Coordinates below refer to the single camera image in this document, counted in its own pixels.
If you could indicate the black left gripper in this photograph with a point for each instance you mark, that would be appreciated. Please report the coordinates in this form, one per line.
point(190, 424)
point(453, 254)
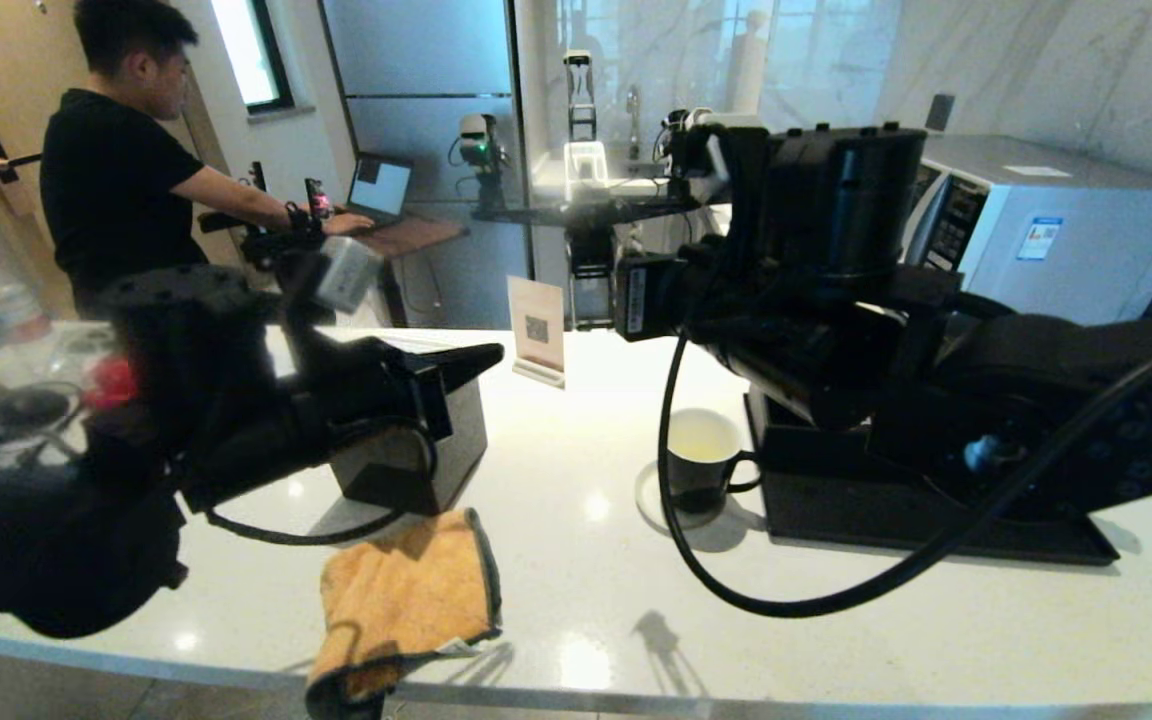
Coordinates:
point(416, 395)

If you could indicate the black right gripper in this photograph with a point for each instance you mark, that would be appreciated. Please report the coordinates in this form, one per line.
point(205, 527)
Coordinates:
point(646, 295)

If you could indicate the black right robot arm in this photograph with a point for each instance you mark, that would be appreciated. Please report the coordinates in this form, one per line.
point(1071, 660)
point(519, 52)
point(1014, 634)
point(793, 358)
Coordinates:
point(836, 220)

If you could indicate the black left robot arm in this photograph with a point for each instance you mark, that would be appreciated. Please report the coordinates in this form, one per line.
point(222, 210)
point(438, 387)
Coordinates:
point(36, 540)

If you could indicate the black glossy tissue box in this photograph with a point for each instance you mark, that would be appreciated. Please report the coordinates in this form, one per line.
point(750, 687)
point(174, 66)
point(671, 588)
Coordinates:
point(466, 430)

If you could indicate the acrylic table sign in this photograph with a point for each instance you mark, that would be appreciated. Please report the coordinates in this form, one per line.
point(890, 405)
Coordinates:
point(536, 325)

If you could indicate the brown wooden desk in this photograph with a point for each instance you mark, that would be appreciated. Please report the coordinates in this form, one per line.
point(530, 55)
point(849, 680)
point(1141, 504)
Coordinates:
point(416, 238)

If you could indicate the black background robot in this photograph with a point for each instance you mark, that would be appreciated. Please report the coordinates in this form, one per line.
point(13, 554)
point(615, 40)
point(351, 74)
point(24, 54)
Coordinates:
point(586, 150)

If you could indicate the chrome kitchen faucet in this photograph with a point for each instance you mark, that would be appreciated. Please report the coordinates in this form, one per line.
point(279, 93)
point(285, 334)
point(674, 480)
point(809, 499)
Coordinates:
point(633, 110)

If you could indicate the black mug white inside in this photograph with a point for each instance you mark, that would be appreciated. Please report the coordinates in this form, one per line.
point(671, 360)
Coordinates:
point(701, 480)

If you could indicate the open laptop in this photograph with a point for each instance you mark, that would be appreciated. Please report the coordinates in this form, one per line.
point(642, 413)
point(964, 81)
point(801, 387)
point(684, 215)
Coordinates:
point(381, 188)

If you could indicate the white round coaster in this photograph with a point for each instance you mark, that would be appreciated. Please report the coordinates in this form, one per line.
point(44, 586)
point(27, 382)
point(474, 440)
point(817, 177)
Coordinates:
point(642, 500)

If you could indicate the orange microfiber cloth grey trim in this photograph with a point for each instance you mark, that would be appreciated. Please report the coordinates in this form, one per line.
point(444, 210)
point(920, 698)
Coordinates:
point(396, 600)

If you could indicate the grey refrigerator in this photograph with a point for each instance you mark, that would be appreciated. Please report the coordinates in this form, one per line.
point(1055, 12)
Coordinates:
point(416, 60)

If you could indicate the red toy bell pepper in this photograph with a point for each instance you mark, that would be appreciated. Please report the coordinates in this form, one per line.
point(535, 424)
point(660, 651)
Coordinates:
point(114, 380)

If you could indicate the black serving tray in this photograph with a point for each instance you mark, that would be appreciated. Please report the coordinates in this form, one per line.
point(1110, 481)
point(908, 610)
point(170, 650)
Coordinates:
point(936, 530)

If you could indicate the dark framed window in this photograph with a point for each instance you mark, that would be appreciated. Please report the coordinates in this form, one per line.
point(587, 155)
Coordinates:
point(246, 50)

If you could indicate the person in black shirt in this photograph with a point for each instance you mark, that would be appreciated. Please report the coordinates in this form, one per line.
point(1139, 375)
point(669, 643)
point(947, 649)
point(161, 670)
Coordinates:
point(106, 180)

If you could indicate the silver microwave oven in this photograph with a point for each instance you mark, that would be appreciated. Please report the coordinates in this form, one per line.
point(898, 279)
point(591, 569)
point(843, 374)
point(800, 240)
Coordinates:
point(1056, 230)

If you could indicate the black power brick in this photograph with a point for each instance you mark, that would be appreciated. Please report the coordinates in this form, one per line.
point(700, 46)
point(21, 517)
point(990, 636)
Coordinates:
point(26, 408)

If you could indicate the clear water bottle red cap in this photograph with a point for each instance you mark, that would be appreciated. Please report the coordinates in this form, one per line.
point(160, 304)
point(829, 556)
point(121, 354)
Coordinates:
point(6, 300)

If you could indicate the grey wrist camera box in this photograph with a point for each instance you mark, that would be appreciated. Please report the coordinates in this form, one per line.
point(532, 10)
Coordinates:
point(711, 135)
point(348, 275)

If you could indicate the black wall socket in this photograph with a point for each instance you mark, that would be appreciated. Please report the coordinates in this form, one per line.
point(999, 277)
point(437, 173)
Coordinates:
point(940, 112)

